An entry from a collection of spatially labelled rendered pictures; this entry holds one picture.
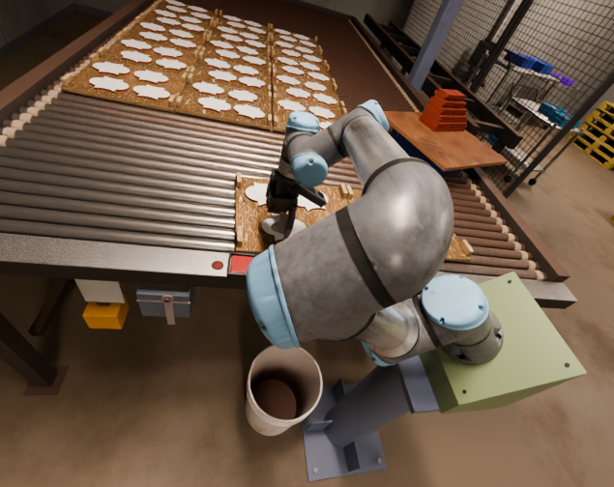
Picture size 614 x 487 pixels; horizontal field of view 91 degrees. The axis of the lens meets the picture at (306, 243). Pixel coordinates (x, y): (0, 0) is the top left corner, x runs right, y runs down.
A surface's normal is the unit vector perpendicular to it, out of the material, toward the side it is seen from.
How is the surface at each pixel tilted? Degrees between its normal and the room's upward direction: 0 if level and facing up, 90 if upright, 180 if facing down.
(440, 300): 38
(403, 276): 64
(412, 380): 0
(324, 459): 0
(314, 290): 59
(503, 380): 45
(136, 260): 0
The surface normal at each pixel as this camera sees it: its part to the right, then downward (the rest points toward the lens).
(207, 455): 0.24, -0.66
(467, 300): -0.40, -0.58
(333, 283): -0.24, 0.16
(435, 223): 0.42, -0.18
